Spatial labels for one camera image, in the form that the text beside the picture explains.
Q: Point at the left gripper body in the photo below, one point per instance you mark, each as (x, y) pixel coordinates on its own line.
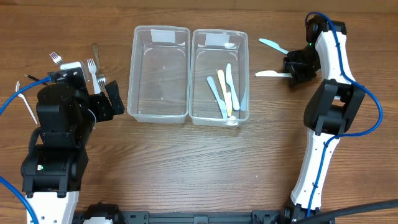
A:
(101, 106)

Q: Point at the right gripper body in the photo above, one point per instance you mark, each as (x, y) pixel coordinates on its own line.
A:
(294, 68)

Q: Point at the white plastic knife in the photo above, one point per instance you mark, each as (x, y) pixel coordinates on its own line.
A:
(229, 80)

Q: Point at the yellow plastic knife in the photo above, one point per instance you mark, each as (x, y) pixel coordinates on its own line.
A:
(226, 94)

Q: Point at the pale blue knife bottom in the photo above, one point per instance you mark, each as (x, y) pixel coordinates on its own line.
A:
(220, 102)

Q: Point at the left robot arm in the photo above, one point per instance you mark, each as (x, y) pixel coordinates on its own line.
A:
(53, 169)

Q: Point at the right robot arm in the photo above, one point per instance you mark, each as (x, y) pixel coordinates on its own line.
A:
(331, 109)

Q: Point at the left clear plastic container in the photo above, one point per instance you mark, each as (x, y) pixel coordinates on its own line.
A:
(158, 81)

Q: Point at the clear plastic container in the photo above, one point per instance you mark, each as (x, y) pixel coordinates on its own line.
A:
(158, 81)
(212, 50)

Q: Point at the right clear plastic container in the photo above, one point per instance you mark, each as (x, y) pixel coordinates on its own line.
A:
(212, 50)

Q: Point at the short silver metal fork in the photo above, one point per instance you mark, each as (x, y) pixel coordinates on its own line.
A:
(97, 59)

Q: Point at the thick white plastic fork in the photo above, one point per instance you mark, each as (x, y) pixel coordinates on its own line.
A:
(97, 82)

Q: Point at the light blue knife top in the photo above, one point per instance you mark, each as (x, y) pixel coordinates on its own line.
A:
(273, 45)

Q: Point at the cream plastic knife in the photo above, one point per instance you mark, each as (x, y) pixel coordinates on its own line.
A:
(272, 73)

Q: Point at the long silver metal fork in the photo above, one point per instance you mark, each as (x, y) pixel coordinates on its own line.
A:
(56, 57)

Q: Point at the thin white plastic fork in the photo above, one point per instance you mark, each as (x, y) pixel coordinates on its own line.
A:
(26, 102)

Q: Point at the black-handled metal fork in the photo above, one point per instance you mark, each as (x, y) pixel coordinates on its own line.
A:
(34, 78)

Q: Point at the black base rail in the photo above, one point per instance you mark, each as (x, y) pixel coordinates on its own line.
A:
(111, 213)

